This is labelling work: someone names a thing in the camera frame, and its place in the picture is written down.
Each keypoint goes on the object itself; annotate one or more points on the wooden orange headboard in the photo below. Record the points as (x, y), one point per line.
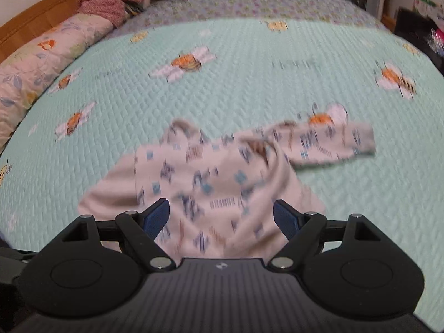
(33, 22)

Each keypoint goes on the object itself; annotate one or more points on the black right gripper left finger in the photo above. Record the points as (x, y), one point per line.
(136, 233)

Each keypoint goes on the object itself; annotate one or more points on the red patterned folded cloth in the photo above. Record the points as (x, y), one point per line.
(116, 11)

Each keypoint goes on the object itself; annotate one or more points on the mint green quilted bedspread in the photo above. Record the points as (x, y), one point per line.
(227, 75)

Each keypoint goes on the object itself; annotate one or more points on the purple floral bed sheet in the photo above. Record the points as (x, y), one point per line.
(171, 12)

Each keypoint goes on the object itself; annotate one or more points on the white patterned child's shirt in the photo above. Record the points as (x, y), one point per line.
(221, 192)

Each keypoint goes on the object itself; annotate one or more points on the floral pink long pillow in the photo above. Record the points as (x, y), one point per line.
(30, 70)

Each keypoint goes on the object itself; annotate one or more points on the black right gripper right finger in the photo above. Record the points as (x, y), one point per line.
(306, 235)

